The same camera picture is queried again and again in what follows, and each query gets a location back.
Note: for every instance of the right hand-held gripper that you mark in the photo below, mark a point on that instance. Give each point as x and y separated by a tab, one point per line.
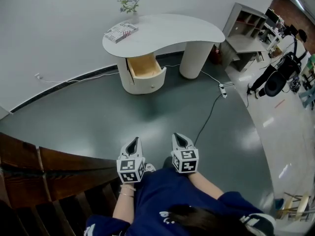
184	161

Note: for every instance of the white vase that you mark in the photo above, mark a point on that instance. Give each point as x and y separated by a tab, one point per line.
135	18

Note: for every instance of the grey shelf unit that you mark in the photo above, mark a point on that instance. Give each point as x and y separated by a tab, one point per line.
242	42

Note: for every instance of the wooden drawer with white front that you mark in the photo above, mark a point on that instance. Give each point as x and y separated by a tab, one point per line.
144	66

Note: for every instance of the black and white printed book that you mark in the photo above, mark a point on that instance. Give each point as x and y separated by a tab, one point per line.
120	32

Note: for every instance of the black monitor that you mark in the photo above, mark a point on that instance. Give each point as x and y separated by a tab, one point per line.
271	16

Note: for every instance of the white patterned shoe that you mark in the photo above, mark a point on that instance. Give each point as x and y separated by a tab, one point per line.
150	167

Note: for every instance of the blue and green flower bouquet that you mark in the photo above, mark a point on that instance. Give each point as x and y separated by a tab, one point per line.
129	4

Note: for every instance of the white curved desk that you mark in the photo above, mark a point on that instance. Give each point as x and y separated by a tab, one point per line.
167	31

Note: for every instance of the navy blue shirt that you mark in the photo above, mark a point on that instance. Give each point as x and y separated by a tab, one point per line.
172	195

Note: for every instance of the wooden folding stool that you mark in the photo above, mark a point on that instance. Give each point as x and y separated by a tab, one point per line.
304	203

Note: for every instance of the white office table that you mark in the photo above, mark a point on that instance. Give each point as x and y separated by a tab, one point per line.
275	37

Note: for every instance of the person's right forearm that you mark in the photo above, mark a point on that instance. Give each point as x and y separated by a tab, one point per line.
205	185

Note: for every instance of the person's left forearm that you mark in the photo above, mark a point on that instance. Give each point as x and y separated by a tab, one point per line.
123	205

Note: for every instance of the dark brown wooden bench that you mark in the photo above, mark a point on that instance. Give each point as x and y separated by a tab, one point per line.
37	176

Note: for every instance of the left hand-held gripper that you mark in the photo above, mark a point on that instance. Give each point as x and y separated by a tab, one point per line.
128	167

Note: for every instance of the white power strip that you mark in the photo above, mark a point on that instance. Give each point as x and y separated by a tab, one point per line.
222	90

